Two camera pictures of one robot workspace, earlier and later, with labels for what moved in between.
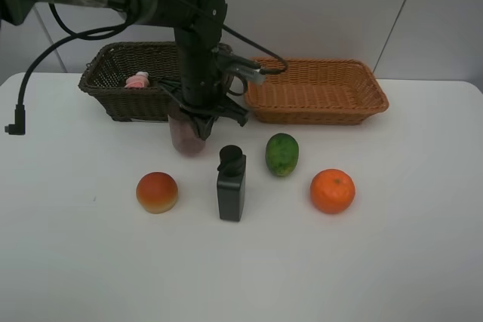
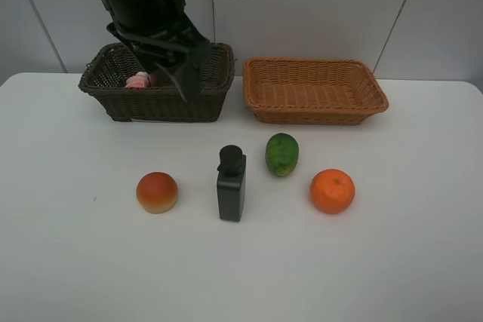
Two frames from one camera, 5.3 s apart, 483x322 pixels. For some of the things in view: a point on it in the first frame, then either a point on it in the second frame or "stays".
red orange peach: (157, 192) stays
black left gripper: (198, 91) -> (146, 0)
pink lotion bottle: (140, 80) stays
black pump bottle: (231, 183) stays
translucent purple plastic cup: (186, 135) -> (158, 80)
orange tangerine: (332, 191) stays
